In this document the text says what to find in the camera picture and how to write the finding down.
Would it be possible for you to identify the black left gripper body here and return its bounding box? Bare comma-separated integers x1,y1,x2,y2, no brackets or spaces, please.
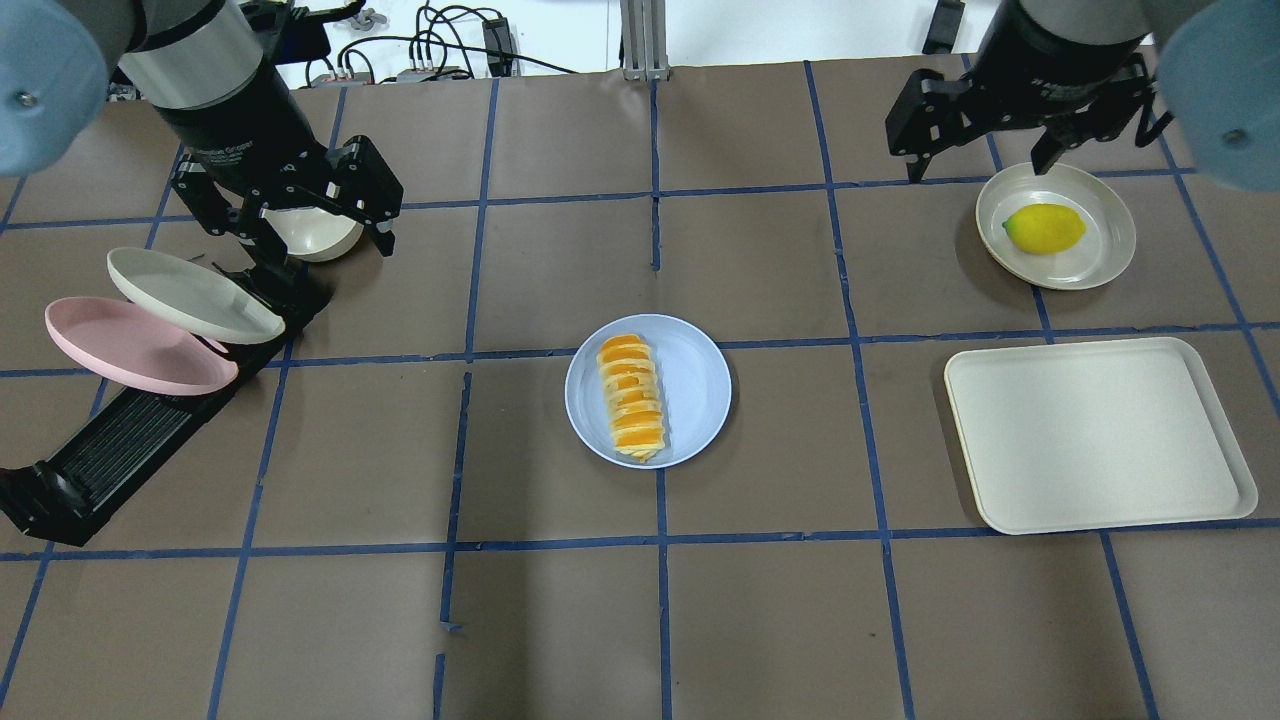
157,70,332,217

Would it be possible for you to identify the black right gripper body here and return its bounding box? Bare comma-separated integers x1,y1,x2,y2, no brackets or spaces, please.
968,10,1149,135

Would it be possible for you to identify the orange striped bread roll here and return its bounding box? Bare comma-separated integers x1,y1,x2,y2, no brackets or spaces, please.
596,333,667,462

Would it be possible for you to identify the blue plate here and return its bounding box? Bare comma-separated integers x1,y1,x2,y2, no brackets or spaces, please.
564,314,733,469

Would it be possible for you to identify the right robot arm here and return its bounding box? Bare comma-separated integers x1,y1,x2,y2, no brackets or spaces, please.
884,1,1279,192

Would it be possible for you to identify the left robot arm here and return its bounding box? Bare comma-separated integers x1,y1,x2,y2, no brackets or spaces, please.
1,1,403,281

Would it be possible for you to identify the cream plate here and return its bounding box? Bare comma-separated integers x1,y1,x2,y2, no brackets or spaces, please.
106,247,285,345

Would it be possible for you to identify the white round plate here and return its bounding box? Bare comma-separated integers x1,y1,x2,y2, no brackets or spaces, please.
975,163,1137,290

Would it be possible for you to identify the pink plate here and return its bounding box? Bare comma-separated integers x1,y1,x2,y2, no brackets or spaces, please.
44,296,239,396

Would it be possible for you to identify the cream bowl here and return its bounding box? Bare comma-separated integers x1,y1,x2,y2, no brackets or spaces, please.
262,208,365,263

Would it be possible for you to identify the yellow lemon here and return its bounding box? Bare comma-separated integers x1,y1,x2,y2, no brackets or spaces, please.
1001,202,1087,255

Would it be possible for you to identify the black power adapter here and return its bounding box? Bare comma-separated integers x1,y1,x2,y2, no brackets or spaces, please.
481,17,516,77

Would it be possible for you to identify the black dish rack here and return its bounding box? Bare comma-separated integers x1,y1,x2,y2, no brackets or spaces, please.
1,266,330,547

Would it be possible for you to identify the white rectangular tray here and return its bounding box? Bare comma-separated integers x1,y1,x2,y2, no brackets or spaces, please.
943,336,1258,536

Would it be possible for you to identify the aluminium frame post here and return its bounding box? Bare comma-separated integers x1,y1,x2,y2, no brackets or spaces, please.
620,0,671,82

